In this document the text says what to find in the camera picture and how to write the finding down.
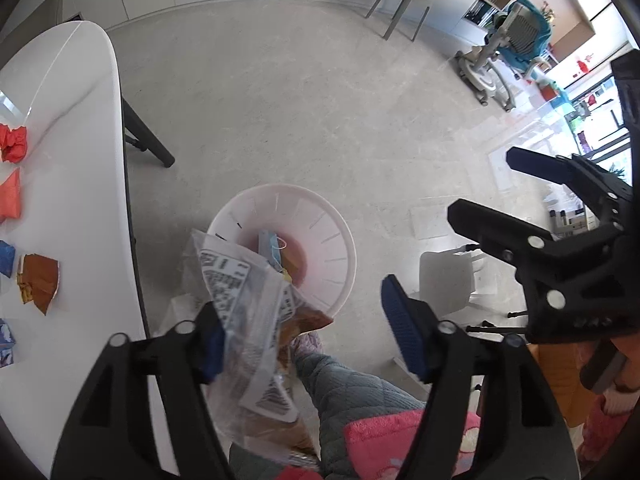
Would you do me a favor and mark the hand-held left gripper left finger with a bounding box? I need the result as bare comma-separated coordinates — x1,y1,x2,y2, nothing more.
50,304,236,480

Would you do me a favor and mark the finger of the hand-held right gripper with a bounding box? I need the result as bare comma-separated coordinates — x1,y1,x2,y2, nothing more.
506,146,633,223
446,198,573,311

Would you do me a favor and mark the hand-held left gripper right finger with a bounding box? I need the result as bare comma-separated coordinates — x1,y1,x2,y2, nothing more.
381,274,581,480

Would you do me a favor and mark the clear printed plastic bag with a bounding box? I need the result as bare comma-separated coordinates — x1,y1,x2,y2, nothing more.
182,229,321,461

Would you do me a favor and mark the orange-brown snack wrapper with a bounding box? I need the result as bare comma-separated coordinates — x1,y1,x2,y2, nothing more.
279,305,335,361

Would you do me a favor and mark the white plastic waste bin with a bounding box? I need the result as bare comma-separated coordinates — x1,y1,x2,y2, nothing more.
206,184,358,322

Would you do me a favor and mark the orange-red packet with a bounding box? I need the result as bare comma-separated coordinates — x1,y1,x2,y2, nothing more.
0,167,23,223

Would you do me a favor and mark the person's right hand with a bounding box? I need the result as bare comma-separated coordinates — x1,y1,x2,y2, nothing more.
611,336,640,393

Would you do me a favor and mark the white chair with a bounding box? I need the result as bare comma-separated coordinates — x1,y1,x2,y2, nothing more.
410,244,531,336

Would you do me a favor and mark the teal quilted trouser leg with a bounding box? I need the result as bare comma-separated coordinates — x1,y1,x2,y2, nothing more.
230,352,441,480

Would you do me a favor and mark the purple slipper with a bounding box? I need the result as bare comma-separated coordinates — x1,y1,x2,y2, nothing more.
291,332,324,362

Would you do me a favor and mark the orange-brown panel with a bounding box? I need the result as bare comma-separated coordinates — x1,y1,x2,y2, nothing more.
529,344,601,428

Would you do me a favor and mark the blue face mask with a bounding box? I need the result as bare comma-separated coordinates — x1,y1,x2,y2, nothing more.
257,230,290,272

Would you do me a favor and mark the pink floral garment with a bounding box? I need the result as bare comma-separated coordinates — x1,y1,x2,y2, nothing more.
280,409,482,480

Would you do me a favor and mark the blue and grey high chair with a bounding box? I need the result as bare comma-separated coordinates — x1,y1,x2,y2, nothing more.
454,0,557,113

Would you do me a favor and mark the brown-orange torn wrapper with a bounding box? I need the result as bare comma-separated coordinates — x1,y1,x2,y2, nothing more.
17,253,61,316

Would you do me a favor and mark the blue and white packet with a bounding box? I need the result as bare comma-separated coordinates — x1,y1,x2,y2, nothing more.
0,317,17,368

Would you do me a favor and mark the thin black table leg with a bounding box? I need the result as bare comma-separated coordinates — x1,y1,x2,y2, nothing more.
123,127,148,153

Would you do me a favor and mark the grey stool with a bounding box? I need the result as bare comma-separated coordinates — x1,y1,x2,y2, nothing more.
365,0,432,42

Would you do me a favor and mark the thick black table leg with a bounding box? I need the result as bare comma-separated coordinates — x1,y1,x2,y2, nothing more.
121,97,176,169

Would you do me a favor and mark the blue wrapper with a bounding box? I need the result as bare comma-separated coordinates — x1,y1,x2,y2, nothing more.
0,240,17,278

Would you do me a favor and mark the red crumpled wrapper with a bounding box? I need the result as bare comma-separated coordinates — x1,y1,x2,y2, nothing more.
0,124,28,163

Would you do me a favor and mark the wooden wall shelf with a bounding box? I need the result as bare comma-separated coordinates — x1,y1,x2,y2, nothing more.
462,0,603,63

